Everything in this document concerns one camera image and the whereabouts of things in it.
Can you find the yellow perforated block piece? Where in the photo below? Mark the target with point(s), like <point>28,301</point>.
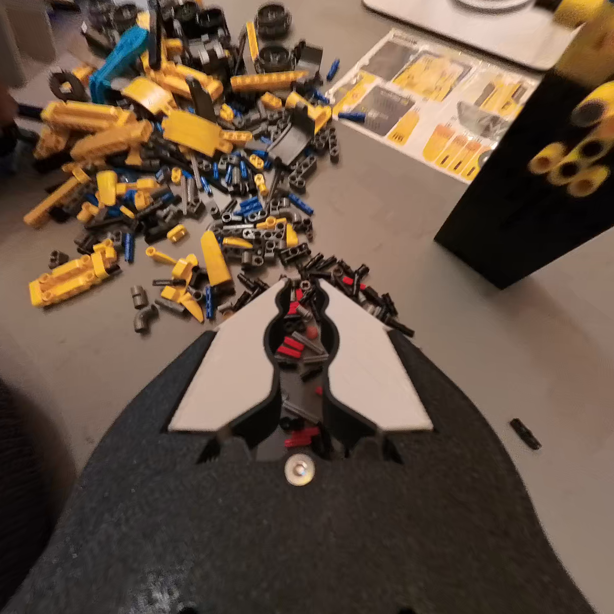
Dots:
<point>67,280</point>

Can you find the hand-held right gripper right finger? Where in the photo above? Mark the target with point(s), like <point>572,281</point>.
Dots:
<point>379,379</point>

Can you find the long black beam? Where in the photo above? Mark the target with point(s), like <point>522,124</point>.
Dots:
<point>156,33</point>

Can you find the black tire wheel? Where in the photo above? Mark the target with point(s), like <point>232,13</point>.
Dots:
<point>186,10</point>
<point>211,19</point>

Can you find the pile of black red pins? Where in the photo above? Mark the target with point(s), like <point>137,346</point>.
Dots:
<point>350,278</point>

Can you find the yellow grey sticker sheet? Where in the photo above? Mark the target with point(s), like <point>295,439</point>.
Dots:
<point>431,76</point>

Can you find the light blue building piece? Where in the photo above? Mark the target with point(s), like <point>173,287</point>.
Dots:
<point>117,62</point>

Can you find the single black pin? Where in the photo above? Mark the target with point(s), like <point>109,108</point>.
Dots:
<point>525,434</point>

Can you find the white book stand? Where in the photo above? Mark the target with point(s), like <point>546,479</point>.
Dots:
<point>503,38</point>

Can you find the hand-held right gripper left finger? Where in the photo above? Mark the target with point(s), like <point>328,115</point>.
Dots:
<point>230,379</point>

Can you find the black yellow assembled model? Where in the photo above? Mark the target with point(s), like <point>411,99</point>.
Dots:
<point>518,206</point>

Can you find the pile of yellow grey building pieces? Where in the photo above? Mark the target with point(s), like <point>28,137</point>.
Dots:
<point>192,129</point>

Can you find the small grey sprocket wheel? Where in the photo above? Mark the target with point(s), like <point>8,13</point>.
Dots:
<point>272,17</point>
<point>272,56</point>

